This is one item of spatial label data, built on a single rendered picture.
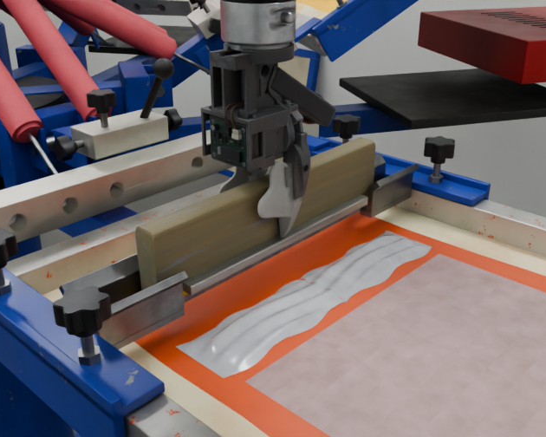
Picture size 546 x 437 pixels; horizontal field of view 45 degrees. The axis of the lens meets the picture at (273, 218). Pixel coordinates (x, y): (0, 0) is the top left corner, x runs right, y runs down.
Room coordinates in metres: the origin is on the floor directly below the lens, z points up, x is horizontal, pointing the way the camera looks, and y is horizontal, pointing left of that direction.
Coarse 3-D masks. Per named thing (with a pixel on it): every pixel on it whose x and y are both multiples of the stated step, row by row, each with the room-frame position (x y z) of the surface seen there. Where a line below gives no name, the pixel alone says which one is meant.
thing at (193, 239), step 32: (320, 160) 0.73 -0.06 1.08; (352, 160) 0.76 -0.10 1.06; (224, 192) 0.64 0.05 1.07; (256, 192) 0.64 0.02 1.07; (320, 192) 0.72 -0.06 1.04; (352, 192) 0.77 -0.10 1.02; (160, 224) 0.56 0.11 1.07; (192, 224) 0.58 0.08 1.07; (224, 224) 0.61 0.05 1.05; (256, 224) 0.64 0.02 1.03; (160, 256) 0.55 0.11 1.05; (192, 256) 0.58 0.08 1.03; (224, 256) 0.61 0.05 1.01
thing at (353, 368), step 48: (240, 288) 0.64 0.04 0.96; (144, 336) 0.55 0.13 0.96; (192, 336) 0.55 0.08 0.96; (336, 336) 0.54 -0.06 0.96; (384, 336) 0.54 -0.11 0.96; (240, 384) 0.47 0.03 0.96; (288, 384) 0.47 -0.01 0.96; (336, 384) 0.47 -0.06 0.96; (384, 384) 0.47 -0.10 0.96; (432, 384) 0.47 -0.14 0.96; (480, 384) 0.47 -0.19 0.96; (288, 432) 0.41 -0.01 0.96; (336, 432) 0.41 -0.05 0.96; (384, 432) 0.41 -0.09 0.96; (432, 432) 0.41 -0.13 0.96; (480, 432) 0.41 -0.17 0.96; (528, 432) 0.41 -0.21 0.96
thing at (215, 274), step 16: (336, 208) 0.74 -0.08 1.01; (352, 208) 0.75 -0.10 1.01; (304, 224) 0.69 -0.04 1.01; (320, 224) 0.70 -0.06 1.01; (272, 240) 0.65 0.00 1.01; (288, 240) 0.66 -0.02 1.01; (240, 256) 0.62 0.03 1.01; (256, 256) 0.62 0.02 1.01; (208, 272) 0.58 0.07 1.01; (224, 272) 0.59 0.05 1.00; (192, 288) 0.56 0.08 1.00
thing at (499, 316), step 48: (336, 240) 0.76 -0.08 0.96; (432, 240) 0.76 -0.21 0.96; (384, 288) 0.64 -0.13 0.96; (432, 288) 0.64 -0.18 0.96; (480, 288) 0.64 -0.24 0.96; (528, 288) 0.64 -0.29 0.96; (432, 336) 0.54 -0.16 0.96; (480, 336) 0.54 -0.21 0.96; (528, 336) 0.54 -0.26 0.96; (528, 384) 0.47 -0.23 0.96
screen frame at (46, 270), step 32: (416, 192) 0.84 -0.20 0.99; (128, 224) 0.73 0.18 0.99; (448, 224) 0.81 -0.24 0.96; (480, 224) 0.78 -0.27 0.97; (512, 224) 0.75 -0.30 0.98; (544, 224) 0.73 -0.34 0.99; (32, 256) 0.65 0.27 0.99; (64, 256) 0.65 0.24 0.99; (96, 256) 0.68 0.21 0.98; (128, 256) 0.71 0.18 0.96; (544, 256) 0.72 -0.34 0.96; (128, 416) 0.39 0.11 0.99; (160, 416) 0.39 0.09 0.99; (192, 416) 0.39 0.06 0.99
